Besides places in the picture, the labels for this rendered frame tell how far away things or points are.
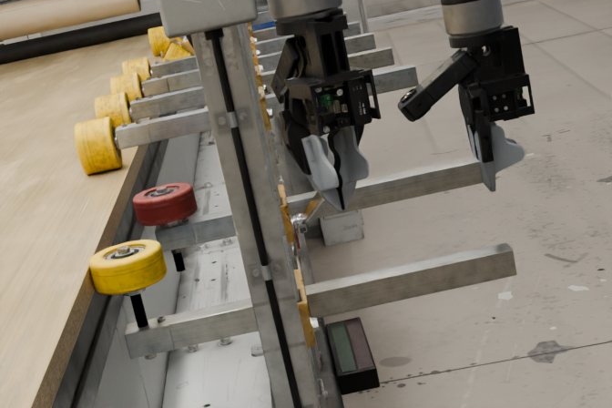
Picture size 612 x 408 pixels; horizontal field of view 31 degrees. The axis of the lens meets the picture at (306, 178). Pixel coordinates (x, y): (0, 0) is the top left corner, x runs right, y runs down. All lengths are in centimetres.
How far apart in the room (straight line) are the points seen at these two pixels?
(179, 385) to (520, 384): 137
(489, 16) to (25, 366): 74
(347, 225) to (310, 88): 300
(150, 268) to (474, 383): 174
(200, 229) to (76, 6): 257
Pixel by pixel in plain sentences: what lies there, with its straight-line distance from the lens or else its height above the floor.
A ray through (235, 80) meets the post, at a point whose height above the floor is 111.
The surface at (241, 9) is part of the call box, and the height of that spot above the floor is 116.
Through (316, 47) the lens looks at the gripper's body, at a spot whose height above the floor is 109.
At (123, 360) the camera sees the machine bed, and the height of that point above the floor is 76.
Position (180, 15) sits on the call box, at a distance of 81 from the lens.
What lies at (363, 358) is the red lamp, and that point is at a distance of 131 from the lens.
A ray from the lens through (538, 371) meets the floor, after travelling 284.
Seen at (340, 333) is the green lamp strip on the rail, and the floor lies 70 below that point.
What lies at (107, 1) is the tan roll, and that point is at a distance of 393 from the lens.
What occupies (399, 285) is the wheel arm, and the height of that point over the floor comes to 81.
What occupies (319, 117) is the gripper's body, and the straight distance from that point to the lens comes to 110.
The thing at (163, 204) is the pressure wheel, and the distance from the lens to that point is 140.
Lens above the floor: 122
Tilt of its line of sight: 14 degrees down
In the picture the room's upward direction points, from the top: 12 degrees counter-clockwise
